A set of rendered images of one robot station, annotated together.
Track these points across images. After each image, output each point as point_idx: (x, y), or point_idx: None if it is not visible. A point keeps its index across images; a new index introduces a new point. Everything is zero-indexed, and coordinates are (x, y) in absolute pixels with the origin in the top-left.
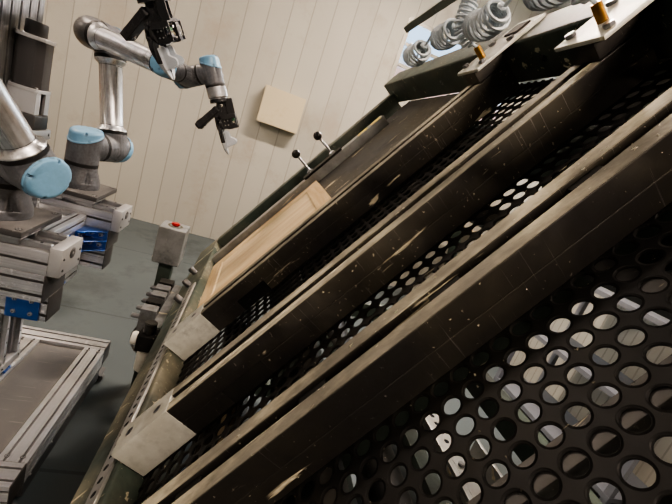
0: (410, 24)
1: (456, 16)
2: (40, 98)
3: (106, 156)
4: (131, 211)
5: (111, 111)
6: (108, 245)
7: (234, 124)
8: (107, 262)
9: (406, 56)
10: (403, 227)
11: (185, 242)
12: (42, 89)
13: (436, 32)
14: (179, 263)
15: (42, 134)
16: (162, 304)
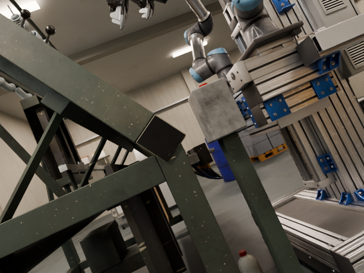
0: (13, 0)
1: (49, 44)
2: (226, 14)
3: (239, 17)
4: (237, 69)
5: None
6: (250, 104)
7: (111, 7)
8: (262, 122)
9: (25, 23)
10: None
11: (197, 113)
12: (223, 9)
13: (40, 37)
14: (208, 141)
15: (236, 30)
16: (189, 154)
